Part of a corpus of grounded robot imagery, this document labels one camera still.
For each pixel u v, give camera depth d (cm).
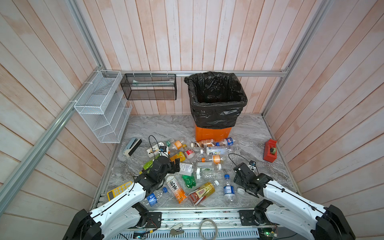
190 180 82
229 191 78
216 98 104
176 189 79
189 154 93
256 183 59
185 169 84
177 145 97
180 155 91
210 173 86
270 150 92
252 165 76
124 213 58
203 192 76
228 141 98
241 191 79
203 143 98
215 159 90
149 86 105
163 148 71
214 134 101
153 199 76
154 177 61
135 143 99
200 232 70
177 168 75
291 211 49
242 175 66
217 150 93
